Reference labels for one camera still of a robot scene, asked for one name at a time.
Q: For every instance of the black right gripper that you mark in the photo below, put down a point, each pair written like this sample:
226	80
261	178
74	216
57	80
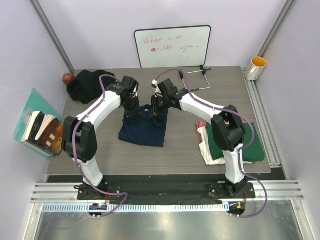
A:
155	111

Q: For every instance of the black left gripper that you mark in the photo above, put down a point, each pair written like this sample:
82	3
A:
136	113

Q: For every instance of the navy blue t shirt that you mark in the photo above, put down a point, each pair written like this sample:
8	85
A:
144	131

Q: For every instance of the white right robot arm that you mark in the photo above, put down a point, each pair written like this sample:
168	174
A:
227	127

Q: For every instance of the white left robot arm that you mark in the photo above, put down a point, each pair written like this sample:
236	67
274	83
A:
79	139

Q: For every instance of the black t shirt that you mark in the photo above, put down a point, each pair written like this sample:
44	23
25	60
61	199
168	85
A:
86	86

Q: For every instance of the folded pink t shirt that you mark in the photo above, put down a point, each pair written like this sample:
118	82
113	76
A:
201	124

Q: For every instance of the small red cube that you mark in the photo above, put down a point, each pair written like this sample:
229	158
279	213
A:
68	77

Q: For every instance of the folded white t shirt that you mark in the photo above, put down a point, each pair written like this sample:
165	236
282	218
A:
205	148

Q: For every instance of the small whiteboard with red writing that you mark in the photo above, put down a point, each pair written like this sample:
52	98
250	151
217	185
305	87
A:
171	47

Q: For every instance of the brown cover paperback book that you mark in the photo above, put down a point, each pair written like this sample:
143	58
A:
50	134

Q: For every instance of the teal plastic folder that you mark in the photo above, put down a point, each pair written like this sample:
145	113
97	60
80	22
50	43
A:
35	105

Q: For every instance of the dark blue paperback book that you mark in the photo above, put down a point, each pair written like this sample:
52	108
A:
32	129

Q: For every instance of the folded green t shirt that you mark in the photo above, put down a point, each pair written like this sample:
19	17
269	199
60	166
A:
253	153

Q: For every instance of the white mug yellow inside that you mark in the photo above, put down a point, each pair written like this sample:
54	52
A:
255	68

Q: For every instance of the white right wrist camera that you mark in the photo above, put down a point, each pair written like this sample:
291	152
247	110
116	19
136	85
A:
157	93

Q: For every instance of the black wire stand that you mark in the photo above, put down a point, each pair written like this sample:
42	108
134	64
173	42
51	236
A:
198	80

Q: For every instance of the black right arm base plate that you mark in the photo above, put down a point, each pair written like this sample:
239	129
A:
219	190

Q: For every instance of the white perforated cable tray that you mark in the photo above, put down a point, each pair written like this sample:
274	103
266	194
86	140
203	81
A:
83	207

